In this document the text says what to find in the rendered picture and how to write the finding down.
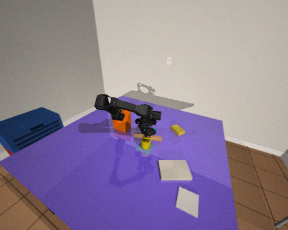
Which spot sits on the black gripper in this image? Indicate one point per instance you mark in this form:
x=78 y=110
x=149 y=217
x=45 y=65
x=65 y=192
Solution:
x=144 y=127

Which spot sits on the yellow rectangular block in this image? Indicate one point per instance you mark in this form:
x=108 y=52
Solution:
x=178 y=130

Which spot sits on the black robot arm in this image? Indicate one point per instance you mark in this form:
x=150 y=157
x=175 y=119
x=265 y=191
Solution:
x=114 y=107

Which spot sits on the tan flat bar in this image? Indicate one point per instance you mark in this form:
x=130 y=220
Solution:
x=153 y=137

